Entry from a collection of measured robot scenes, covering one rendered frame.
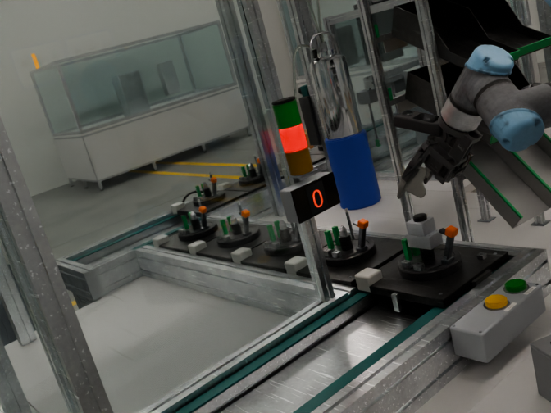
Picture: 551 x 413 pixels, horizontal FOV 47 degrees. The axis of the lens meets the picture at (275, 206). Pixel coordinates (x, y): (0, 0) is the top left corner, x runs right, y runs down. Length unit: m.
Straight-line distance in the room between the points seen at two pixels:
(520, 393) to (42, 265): 0.83
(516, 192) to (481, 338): 0.53
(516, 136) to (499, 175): 0.53
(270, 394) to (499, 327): 0.44
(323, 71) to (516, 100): 1.22
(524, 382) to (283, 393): 0.43
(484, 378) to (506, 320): 0.11
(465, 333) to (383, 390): 0.19
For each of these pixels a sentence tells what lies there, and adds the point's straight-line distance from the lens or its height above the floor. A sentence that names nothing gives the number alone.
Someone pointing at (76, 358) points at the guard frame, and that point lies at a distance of 0.75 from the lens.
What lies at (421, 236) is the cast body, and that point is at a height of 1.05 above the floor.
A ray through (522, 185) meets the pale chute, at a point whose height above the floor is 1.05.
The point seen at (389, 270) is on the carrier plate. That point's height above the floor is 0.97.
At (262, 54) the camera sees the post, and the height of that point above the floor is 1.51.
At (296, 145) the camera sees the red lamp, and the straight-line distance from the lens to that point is 1.28.
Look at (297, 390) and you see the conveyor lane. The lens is 1.22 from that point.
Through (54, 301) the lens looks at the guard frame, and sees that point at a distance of 0.73.
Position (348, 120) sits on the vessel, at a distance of 2.29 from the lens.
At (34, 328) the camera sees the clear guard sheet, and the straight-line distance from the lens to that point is 0.73.
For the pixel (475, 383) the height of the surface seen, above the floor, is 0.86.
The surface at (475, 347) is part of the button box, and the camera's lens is 1.21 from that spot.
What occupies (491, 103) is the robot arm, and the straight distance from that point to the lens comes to 1.14.
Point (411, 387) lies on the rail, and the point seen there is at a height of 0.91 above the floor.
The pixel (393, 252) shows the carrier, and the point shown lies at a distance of 1.57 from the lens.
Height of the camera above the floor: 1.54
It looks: 15 degrees down
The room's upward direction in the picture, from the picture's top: 15 degrees counter-clockwise
